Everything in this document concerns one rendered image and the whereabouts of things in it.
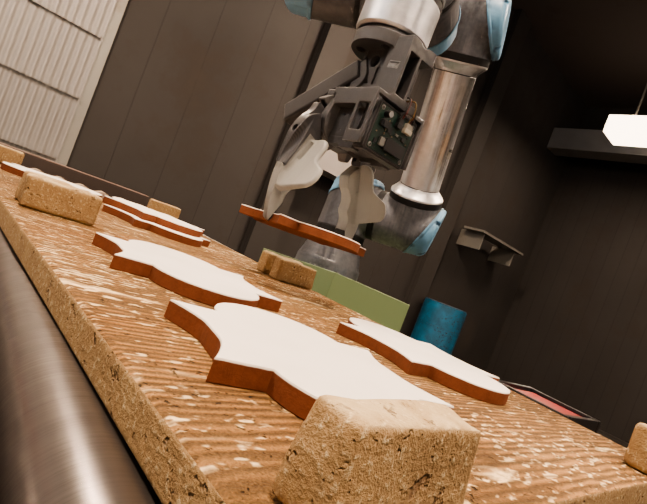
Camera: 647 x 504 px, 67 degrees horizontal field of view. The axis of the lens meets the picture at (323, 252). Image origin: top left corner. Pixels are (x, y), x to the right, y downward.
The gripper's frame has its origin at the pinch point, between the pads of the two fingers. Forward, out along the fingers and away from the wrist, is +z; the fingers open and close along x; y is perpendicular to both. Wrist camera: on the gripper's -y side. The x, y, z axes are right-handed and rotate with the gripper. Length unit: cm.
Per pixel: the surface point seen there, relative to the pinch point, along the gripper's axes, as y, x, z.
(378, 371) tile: 25.3, -12.4, 5.8
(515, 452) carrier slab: 30.9, -8.2, 6.7
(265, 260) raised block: -8.7, 2.9, 5.4
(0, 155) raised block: -47, -22, 6
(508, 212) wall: -359, 636, -146
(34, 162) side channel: -96, -9, 8
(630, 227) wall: -233, 749, -186
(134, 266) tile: 11.4, -20.0, 6.3
